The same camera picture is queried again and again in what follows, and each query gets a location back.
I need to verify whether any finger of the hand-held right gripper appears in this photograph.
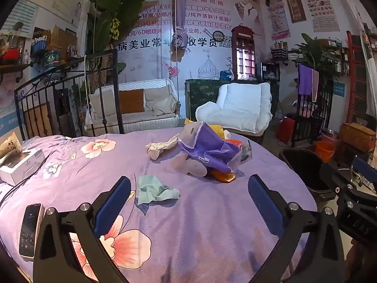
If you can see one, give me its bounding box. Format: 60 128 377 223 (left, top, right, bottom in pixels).
351 156 377 193
319 162 377 210

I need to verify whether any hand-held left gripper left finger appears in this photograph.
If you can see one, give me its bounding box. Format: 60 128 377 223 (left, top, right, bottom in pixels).
33 176 132 283

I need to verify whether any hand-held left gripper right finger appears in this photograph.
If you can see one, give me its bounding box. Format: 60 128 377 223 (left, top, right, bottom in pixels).
248 175 345 283

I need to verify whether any brown wicker trash bin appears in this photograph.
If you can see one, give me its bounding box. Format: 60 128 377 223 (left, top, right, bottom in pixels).
279 148 336 202

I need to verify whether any light green wipe cloth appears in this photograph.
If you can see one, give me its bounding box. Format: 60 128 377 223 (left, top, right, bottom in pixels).
136 175 180 205

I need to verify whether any orange plastic wrapper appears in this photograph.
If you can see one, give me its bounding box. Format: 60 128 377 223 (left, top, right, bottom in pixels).
210 168 238 183

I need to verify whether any white paper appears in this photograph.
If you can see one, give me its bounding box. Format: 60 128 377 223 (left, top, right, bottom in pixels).
146 134 181 161

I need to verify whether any purple mesh bag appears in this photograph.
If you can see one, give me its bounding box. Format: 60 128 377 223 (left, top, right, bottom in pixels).
178 121 242 174

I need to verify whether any yellow plastic bag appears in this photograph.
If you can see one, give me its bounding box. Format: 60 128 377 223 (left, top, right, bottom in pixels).
206 123 233 140

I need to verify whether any orange bucket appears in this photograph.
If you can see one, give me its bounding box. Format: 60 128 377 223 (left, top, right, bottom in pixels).
315 141 336 163

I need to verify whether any pink basin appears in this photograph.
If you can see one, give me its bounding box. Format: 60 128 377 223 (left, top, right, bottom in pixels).
320 133 340 149

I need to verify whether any brown patterned case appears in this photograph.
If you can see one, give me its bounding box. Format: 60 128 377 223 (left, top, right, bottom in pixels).
339 122 377 151

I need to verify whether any black metal rack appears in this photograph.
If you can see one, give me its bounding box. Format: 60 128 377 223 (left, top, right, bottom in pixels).
291 65 333 148

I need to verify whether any red bag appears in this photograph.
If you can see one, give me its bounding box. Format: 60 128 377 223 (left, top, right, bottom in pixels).
277 116 296 145

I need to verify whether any purple floral blanket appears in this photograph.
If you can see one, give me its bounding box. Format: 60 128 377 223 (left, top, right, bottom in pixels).
0 127 317 283

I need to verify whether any white wicker swing sofa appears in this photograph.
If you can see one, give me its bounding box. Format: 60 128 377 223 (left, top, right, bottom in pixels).
85 79 181 134

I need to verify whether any smartphone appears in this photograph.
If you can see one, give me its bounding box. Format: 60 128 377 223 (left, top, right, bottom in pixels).
18 203 45 260

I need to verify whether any pink towel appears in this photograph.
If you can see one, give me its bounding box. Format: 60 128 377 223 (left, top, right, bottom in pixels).
311 69 319 102

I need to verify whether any red ladder shelf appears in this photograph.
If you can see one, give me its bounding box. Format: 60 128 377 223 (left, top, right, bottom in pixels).
346 31 369 124

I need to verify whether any beige cushion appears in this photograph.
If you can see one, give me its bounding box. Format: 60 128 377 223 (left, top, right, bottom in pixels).
89 88 120 121
144 87 177 117

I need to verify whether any purple towel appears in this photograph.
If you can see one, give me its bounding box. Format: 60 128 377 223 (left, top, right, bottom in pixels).
298 63 314 96

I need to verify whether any white cardboard box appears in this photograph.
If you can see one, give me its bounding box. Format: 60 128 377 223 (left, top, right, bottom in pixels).
0 148 45 185

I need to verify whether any brown cushion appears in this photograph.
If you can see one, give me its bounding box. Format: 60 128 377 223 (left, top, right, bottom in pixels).
119 89 145 115

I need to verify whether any white lounge chair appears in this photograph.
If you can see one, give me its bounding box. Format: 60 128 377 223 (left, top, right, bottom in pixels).
196 83 273 134

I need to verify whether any beige snack packet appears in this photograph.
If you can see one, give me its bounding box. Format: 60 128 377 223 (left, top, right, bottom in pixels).
0 132 22 166

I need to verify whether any potted green plant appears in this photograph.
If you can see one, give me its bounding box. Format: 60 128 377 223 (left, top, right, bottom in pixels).
291 33 339 80

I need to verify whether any green tin bucket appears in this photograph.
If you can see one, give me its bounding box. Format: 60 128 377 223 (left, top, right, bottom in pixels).
44 50 62 71

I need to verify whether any red telephone booth cabinet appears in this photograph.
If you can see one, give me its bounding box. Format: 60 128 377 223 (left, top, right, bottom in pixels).
231 25 255 80

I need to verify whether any brown cardboard box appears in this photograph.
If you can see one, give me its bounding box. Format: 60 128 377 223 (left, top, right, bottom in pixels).
50 28 78 59

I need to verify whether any hanging purple cloth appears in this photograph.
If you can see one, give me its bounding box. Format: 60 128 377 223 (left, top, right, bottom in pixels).
172 0 189 62

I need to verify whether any large banana plant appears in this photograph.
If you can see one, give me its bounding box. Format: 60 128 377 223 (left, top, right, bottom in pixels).
87 0 171 56

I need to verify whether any black metal bed frame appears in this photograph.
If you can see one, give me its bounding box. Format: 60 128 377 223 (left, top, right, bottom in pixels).
14 49 126 142

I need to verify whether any white tassel rope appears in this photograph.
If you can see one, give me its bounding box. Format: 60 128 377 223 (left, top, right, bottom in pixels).
84 54 93 124

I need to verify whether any black wall shelf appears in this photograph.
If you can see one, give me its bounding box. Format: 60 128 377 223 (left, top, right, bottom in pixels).
271 40 295 65

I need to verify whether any swing rope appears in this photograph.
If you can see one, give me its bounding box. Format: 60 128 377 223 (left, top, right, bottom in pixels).
174 0 182 115

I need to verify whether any eyebrow chart wall poster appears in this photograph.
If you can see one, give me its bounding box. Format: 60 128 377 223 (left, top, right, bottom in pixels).
297 0 340 33

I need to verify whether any pink wall poster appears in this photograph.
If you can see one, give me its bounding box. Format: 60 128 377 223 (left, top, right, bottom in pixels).
264 0 291 40

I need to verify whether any brown tower wall poster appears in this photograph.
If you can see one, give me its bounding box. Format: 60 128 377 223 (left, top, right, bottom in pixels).
281 0 308 24

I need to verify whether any large wall poster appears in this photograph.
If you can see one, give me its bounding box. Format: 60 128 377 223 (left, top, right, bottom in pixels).
116 0 266 83

